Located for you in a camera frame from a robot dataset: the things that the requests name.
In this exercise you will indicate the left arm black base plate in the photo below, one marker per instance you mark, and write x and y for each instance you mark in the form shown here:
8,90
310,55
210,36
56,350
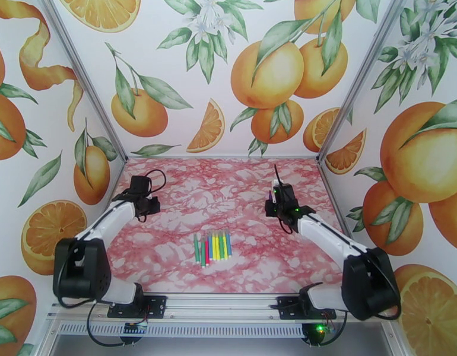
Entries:
156,306

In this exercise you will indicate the black round device with light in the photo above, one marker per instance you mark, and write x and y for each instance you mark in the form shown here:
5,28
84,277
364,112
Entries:
312,336

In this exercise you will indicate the slotted metal strip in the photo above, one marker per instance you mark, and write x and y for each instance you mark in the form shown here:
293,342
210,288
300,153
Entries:
213,331

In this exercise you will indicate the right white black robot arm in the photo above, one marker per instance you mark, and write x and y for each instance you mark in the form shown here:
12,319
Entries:
325,234

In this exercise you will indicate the aluminium mounting rail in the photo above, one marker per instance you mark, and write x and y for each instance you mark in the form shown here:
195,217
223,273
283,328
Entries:
221,306

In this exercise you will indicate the small blue circuit board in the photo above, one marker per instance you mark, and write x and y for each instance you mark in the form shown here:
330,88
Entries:
134,328

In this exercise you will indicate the red marker pen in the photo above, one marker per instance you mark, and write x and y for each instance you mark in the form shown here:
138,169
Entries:
206,251

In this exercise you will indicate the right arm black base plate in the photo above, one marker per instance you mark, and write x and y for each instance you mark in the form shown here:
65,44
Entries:
288,306

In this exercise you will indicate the aluminium frame post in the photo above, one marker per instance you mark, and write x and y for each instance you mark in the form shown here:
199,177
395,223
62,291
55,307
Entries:
356,82
88,82

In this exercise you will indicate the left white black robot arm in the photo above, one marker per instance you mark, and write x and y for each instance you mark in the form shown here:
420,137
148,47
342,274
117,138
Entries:
102,224

